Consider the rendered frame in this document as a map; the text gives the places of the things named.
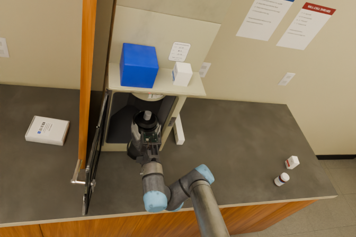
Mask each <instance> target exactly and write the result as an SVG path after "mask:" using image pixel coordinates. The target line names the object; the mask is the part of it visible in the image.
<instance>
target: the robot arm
mask: <svg viewBox="0 0 356 237"><path fill-rule="evenodd" d="M160 128H161V125H159V124H158V127H157V129H156V130H155V131H154V132H141V134H139V132H138V126H137V124H135V125H133V123H132V124H131V137H132V143H133V145H134V146H135V147H136V149H137V150H138V152H139V153H140V155H143V156H140V157H137V158H136V163H140V164H141V173H140V175H142V182H143V195H144V196H143V200H144V204H145V209H146V211H148V212H153V213H156V212H160V211H163V210H166V211H170V212H177V211H179V210H180V209H181V207H182V206H183V203H184V201H186V200H187V199H189V198H191V201H192V205H193V209H194V213H195V216H196V219H197V224H198V227H199V231H200V235H201V237H230V235H229V232H228V230H227V227H226V224H225V222H224V219H223V217H222V214H221V212H220V209H219V207H218V204H217V202H216V199H215V197H214V195H213V192H212V189H211V187H210V185H211V183H213V182H214V180H215V179H214V177H213V175H212V173H211V171H210V170H209V168H208V167H207V166H206V165H204V164H201V165H200V166H198V167H196V168H194V169H193V170H192V171H190V172H189V173H188V174H186V175H185V176H183V177H182V178H180V179H179V180H177V181H176V182H174V183H172V184H171V185H170V186H166V185H165V184H164V177H163V168H162V165H161V161H160V160H159V153H158V151H159V149H160V147H161V145H162V140H161V129H160ZM140 140H141V141H140Z"/></svg>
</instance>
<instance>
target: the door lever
mask: <svg viewBox="0 0 356 237"><path fill-rule="evenodd" d="M81 165H82V159H78V161H77V164H76V168H75V171H74V175H73V178H72V179H71V181H70V183H71V184H73V185H75V184H82V185H84V184H85V181H82V180H77V179H78V175H79V172H80V169H81Z"/></svg>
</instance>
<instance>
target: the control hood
mask: <svg viewBox="0 0 356 237"><path fill-rule="evenodd" d="M172 71H173V69H165V68H159V69H158V72H157V76H156V79H155V82H154V85H153V88H140V87H127V86H121V85H120V64H119V63H111V62H110V63H109V65H108V73H107V78H106V88H107V89H109V90H121V91H129V92H143V93H158V94H172V95H186V96H200V97H205V96H206V93H205V91H204V87H203V84H202V81H201V78H200V75H199V72H194V71H193V72H192V73H193V75H192V77H191V79H190V81H189V83H188V85H187V87H185V86H177V85H173V83H172V76H171V74H172Z"/></svg>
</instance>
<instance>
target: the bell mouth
mask: <svg viewBox="0 0 356 237"><path fill-rule="evenodd" d="M132 94H133V95H135V96H136V97H138V98H140V99H142V100H145V101H158V100H160V99H162V98H164V97H165V96H166V95H154V94H139V93H132Z"/></svg>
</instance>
